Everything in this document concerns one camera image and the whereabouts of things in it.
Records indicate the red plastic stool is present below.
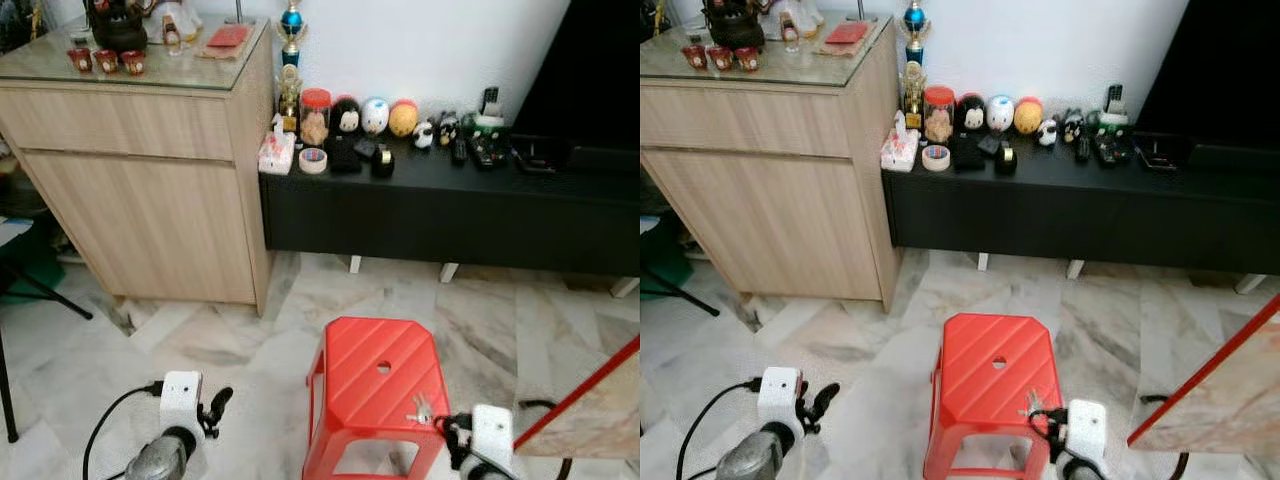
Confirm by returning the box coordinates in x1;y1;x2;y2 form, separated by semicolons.
302;316;453;480
923;313;1064;480

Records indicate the marble table with red edge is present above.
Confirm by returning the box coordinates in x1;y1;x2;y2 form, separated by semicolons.
1128;293;1280;480
512;335;641;480

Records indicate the black tripod stand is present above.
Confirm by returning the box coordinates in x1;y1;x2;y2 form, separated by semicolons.
0;265;94;444
640;265;721;318

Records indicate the light wooden cabinet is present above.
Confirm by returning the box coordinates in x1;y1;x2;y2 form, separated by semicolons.
0;15;276;316
640;12;901;313

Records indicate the black low console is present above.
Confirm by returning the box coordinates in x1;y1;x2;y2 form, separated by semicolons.
258;135;641;299
882;133;1280;294

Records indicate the pink white tissue pack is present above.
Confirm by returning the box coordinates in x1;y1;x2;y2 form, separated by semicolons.
881;122;921;173
258;125;298;176

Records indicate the black pouch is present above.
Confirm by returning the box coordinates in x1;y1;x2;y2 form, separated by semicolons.
951;135;986;171
328;137;363;174

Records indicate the wide black remote control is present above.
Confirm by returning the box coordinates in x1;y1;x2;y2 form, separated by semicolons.
470;135;511;169
1094;132;1134;167

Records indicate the clear jar with red lid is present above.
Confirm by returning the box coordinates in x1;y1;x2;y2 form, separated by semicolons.
300;88;332;146
924;85;957;144

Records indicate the black tray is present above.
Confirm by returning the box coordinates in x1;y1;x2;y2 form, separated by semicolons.
510;135;571;173

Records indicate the black figurine with white face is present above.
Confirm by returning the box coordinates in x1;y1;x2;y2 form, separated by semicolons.
956;94;987;134
331;97;363;138

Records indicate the gold trophy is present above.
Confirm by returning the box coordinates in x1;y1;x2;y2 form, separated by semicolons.
277;65;303;131
901;63;927;129

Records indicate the blue ball trophy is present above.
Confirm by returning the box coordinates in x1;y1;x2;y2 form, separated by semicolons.
903;0;930;66
280;0;306;66

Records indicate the black teapot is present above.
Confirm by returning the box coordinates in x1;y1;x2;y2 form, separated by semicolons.
703;0;766;49
88;0;151;53

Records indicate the black television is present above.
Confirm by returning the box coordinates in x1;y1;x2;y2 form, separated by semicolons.
510;0;641;151
1135;0;1280;151

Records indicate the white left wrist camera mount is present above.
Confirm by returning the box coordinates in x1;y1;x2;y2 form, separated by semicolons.
160;371;204;441
757;367;804;438

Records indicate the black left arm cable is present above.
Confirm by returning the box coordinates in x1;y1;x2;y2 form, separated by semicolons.
677;378;763;480
82;380;164;480

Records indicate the cordless phone on green base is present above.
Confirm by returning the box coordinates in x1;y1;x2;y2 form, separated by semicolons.
1090;84;1131;136
465;87;506;139

